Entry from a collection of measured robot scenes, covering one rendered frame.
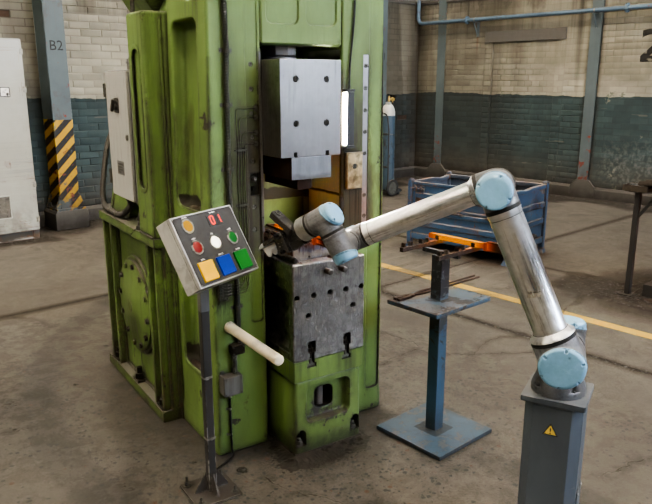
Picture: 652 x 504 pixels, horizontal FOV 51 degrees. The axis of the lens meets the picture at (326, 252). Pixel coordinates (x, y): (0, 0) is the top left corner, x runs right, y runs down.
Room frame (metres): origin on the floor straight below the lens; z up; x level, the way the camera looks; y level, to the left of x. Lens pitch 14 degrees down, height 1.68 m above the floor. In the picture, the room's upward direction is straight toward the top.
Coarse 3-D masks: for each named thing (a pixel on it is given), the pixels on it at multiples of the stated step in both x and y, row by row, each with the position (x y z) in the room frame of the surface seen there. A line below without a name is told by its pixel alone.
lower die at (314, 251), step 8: (264, 232) 3.17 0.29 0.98; (272, 232) 3.12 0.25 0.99; (312, 240) 2.93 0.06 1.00; (304, 248) 2.91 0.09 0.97; (312, 248) 2.93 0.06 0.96; (320, 248) 2.95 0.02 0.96; (296, 256) 2.88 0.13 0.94; (304, 256) 2.91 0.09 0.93; (312, 256) 2.93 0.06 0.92; (320, 256) 2.95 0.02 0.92
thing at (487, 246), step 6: (432, 234) 3.24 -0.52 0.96; (438, 234) 3.22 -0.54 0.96; (444, 234) 3.22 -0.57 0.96; (450, 240) 3.16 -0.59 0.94; (456, 240) 3.13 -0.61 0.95; (462, 240) 3.11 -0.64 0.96; (468, 240) 3.09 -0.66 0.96; (474, 240) 3.09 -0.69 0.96; (480, 246) 3.03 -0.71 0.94; (486, 246) 3.01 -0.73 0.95; (492, 246) 3.00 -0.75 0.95; (498, 246) 2.98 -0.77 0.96; (492, 252) 2.99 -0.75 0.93; (498, 252) 2.97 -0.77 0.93
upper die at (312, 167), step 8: (264, 160) 3.07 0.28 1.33; (272, 160) 3.01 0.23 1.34; (280, 160) 2.95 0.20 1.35; (288, 160) 2.89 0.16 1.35; (296, 160) 2.89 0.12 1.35; (304, 160) 2.91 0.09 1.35; (312, 160) 2.93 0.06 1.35; (320, 160) 2.95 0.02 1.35; (328, 160) 2.97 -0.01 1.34; (264, 168) 3.07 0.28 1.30; (272, 168) 3.01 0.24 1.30; (280, 168) 2.95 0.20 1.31; (288, 168) 2.89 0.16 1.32; (296, 168) 2.89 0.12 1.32; (304, 168) 2.91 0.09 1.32; (312, 168) 2.93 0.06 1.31; (320, 168) 2.95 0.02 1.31; (328, 168) 2.97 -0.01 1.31; (280, 176) 2.95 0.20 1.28; (288, 176) 2.89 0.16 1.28; (296, 176) 2.89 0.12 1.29; (304, 176) 2.91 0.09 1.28; (312, 176) 2.93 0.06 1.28; (320, 176) 2.95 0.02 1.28; (328, 176) 2.97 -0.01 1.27
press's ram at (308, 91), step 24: (264, 72) 2.95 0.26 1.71; (288, 72) 2.87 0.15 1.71; (312, 72) 2.93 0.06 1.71; (336, 72) 3.00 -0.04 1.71; (264, 96) 2.96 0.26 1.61; (288, 96) 2.87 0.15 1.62; (312, 96) 2.93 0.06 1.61; (336, 96) 3.00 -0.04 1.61; (264, 120) 2.96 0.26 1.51; (288, 120) 2.87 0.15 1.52; (312, 120) 2.93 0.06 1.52; (336, 120) 3.00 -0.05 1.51; (264, 144) 2.96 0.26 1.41; (288, 144) 2.86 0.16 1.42; (312, 144) 2.93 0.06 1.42; (336, 144) 3.00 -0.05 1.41
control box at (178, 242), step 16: (224, 208) 2.65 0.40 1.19; (160, 224) 2.42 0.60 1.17; (176, 224) 2.41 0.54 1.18; (192, 224) 2.47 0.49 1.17; (208, 224) 2.53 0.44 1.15; (224, 224) 2.60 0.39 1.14; (176, 240) 2.38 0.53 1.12; (192, 240) 2.42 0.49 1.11; (208, 240) 2.49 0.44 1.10; (224, 240) 2.55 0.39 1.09; (240, 240) 2.62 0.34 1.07; (176, 256) 2.38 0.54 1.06; (192, 256) 2.38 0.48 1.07; (208, 256) 2.44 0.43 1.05; (192, 272) 2.34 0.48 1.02; (240, 272) 2.52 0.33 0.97; (192, 288) 2.35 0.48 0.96; (208, 288) 2.43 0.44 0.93
